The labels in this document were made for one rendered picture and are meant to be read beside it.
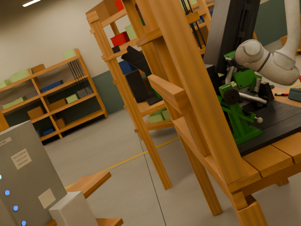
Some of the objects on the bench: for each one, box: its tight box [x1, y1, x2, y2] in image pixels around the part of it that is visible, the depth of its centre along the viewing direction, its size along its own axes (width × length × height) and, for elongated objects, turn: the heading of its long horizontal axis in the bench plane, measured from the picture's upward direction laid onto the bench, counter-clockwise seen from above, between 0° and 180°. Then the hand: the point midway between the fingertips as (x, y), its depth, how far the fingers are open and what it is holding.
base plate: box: [227, 100, 301, 157], centre depth 209 cm, size 42×110×2 cm, turn 69°
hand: (232, 68), depth 189 cm, fingers closed on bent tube, 3 cm apart
